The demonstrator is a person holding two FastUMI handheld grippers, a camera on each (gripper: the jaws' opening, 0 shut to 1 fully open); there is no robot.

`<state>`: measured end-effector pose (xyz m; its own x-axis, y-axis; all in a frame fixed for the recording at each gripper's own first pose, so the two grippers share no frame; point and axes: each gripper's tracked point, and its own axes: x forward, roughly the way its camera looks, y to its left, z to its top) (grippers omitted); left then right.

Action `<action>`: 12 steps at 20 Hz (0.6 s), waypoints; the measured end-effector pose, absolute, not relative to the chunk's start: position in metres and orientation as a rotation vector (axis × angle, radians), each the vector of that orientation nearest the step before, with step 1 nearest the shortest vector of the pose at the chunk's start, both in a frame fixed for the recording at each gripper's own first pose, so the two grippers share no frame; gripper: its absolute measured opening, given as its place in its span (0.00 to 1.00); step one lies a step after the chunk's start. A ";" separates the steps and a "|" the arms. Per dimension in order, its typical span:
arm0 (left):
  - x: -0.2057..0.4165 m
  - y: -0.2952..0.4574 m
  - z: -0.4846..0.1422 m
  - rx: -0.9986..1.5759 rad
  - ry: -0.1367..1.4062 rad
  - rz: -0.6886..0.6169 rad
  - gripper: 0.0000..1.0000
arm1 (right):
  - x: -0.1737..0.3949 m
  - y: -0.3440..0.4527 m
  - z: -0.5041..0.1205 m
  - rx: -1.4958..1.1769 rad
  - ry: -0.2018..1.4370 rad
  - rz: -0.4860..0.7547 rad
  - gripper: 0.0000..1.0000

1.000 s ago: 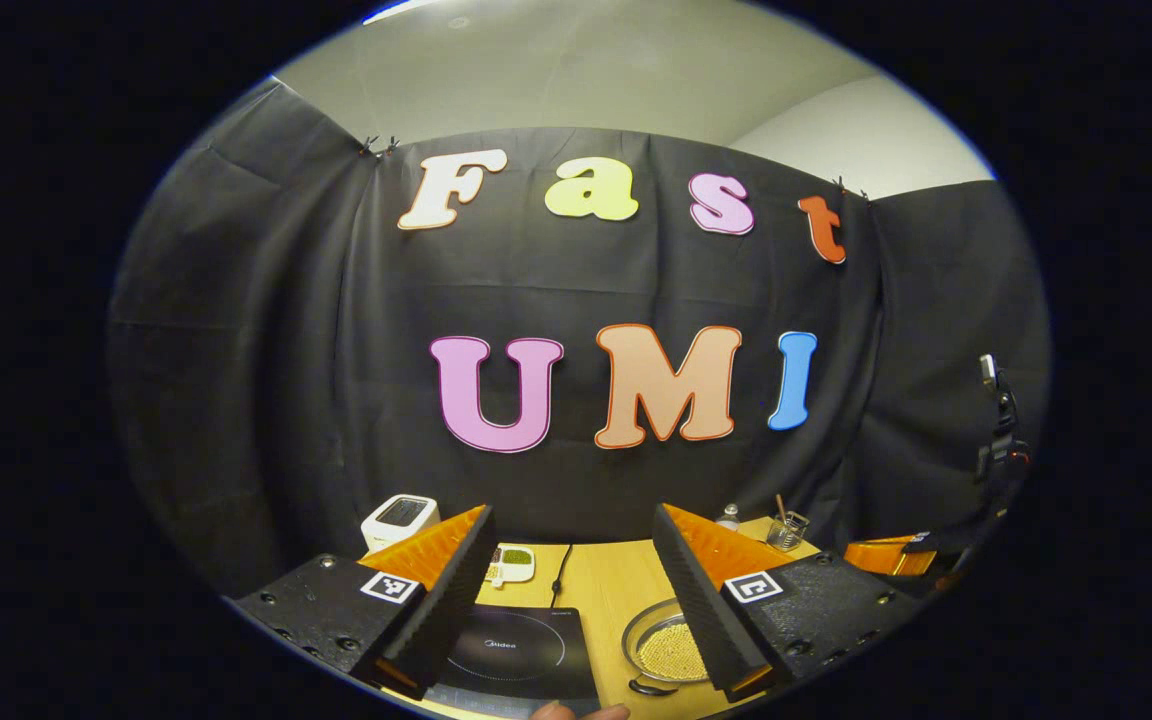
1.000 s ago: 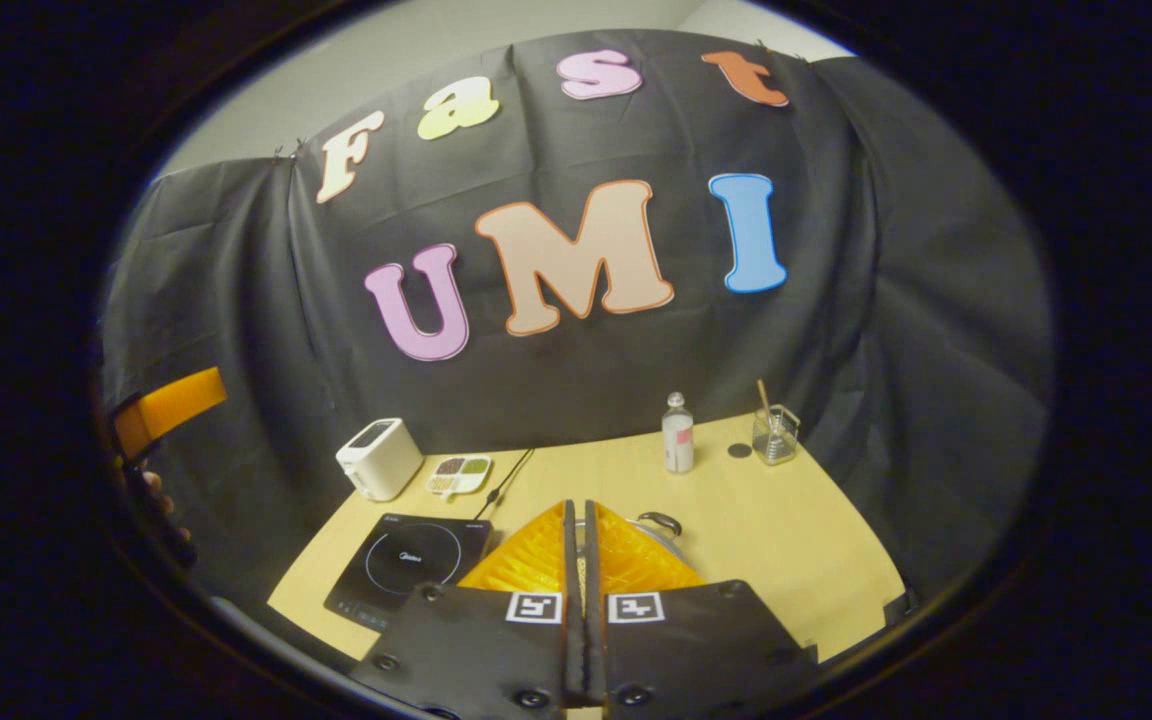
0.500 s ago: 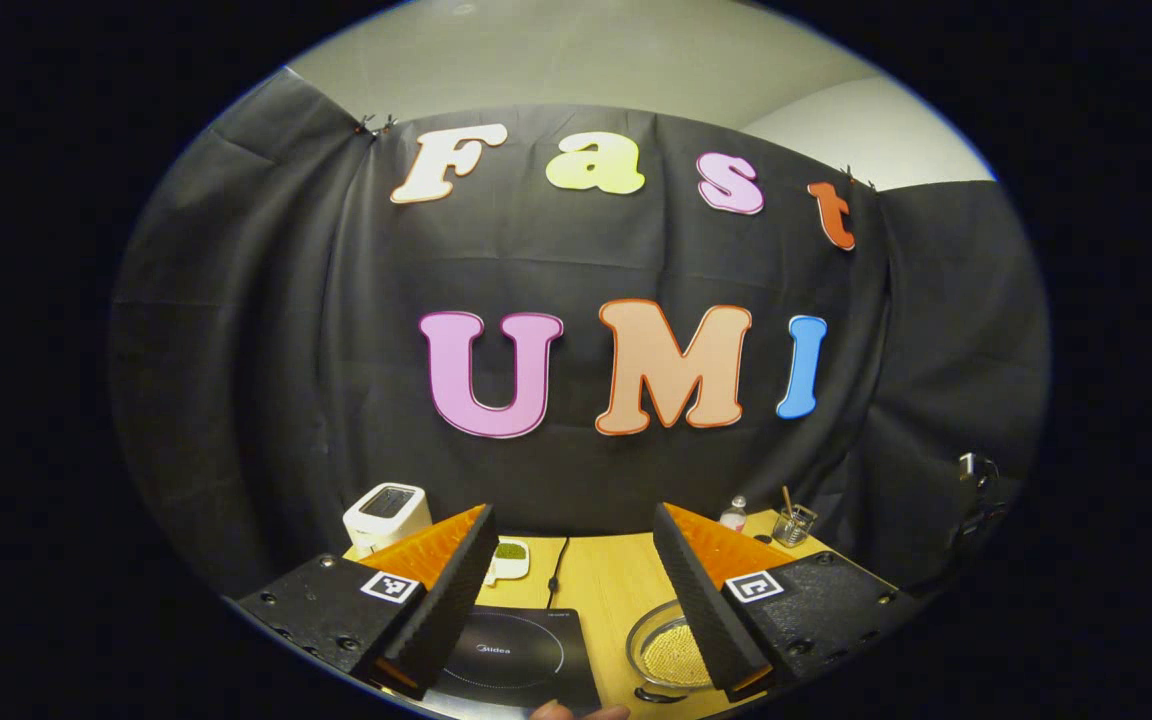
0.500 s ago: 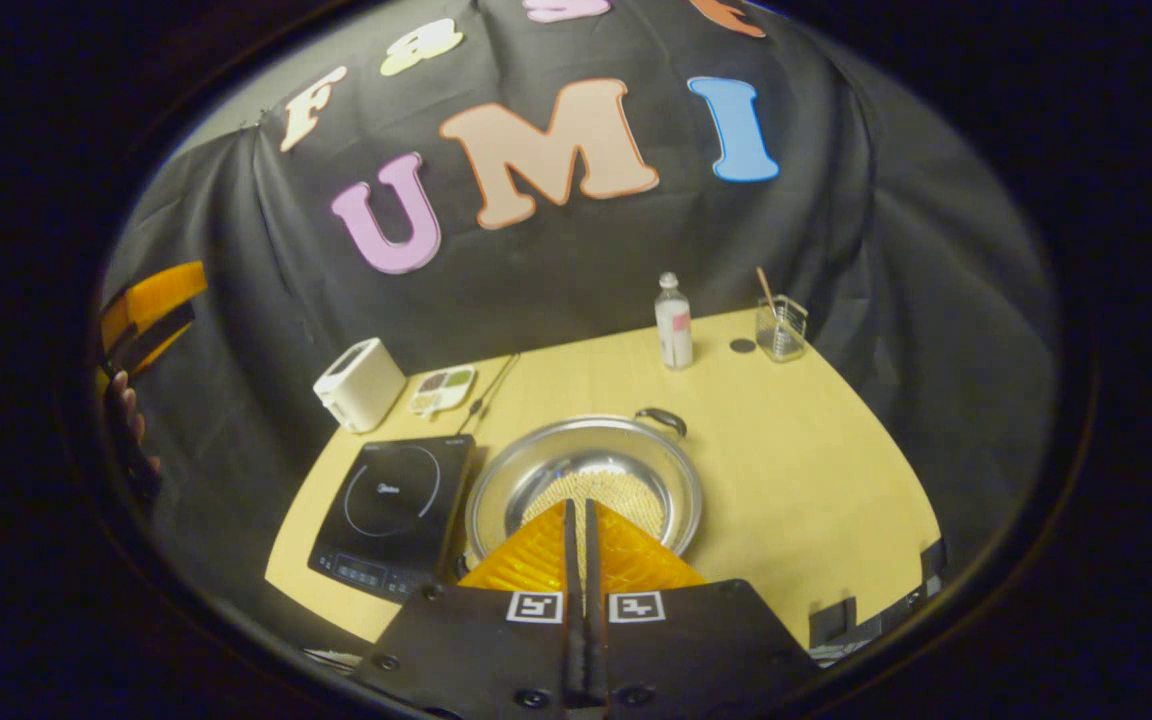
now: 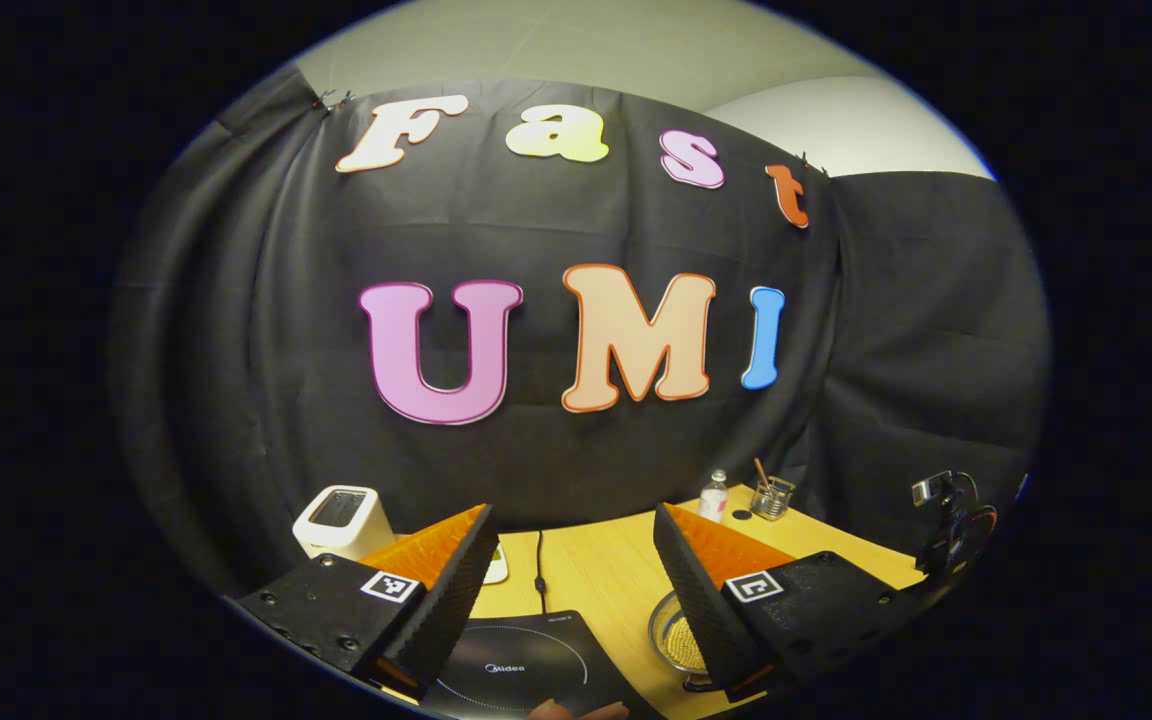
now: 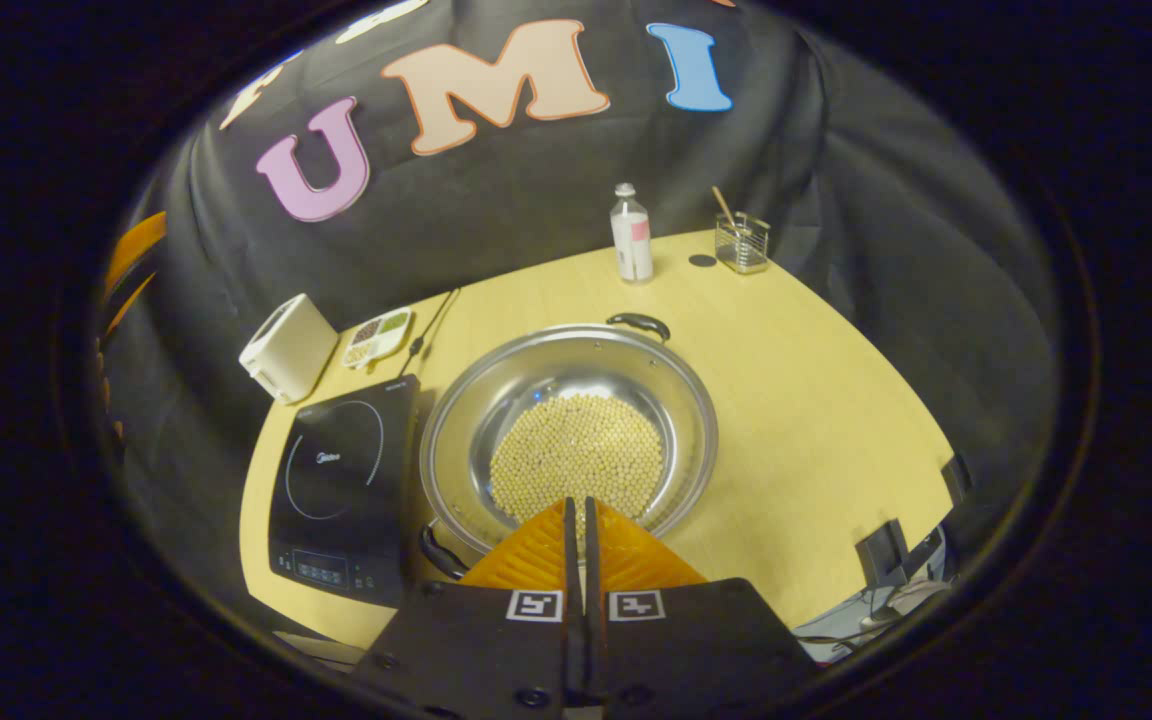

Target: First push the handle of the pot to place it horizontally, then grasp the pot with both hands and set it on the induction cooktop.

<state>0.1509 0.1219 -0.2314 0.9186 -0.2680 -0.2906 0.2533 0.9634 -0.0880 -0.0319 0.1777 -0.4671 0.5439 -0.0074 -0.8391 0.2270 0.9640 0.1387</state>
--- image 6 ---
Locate steel pot with black handles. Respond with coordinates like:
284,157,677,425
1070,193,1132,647
419,312,719,581

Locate wire utensil holder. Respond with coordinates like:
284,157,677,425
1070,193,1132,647
715,212,771,275

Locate white divided bean dish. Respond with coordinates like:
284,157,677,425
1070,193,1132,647
342,308,414,369

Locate black induction cooktop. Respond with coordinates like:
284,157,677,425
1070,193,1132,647
268,375,422,608

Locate black power cable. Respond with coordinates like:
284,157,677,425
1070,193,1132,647
401,288,462,376

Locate clear bottle with pink label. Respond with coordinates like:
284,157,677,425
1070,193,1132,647
610,183,654,283

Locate pile of yellow soybeans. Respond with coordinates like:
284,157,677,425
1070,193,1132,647
489,393,665,526

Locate white toaster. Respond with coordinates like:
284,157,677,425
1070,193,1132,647
239,294,339,405

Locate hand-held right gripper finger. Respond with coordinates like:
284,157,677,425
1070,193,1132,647
584,497,822,720
351,497,582,720

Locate dark equipment with cables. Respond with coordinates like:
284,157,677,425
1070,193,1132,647
796,455,977,661

